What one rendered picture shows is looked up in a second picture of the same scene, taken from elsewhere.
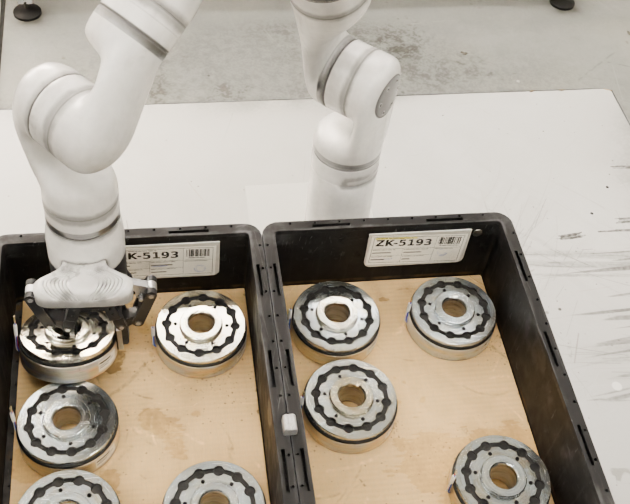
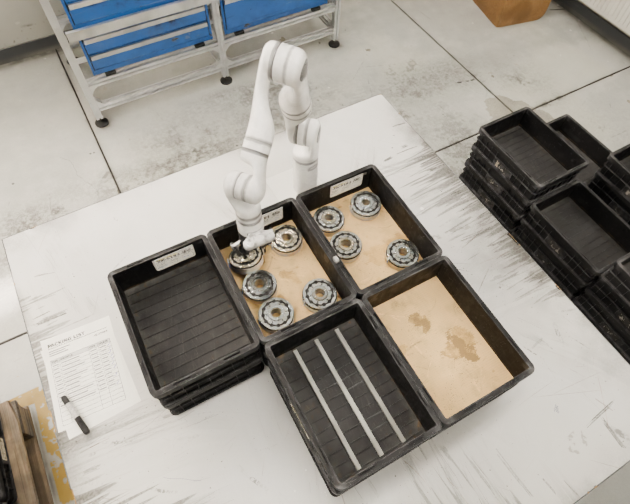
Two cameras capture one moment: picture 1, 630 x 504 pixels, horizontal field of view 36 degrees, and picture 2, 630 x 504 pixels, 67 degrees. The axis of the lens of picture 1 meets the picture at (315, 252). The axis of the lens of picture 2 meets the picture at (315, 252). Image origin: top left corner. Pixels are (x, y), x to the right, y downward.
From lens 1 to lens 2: 0.50 m
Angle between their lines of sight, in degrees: 14
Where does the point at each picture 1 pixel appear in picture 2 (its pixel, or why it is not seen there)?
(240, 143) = not seen: hidden behind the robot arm
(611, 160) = (391, 124)
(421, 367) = (362, 226)
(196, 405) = (295, 264)
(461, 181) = (341, 150)
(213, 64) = (197, 121)
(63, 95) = (244, 181)
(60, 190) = (245, 211)
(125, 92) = (262, 174)
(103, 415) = (270, 278)
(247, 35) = (206, 102)
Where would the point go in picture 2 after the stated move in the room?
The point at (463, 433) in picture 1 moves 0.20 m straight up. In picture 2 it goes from (384, 242) to (394, 205)
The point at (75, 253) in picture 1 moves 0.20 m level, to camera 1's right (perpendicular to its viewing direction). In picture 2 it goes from (252, 229) to (323, 215)
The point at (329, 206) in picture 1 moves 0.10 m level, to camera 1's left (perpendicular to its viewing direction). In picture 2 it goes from (304, 178) to (277, 183)
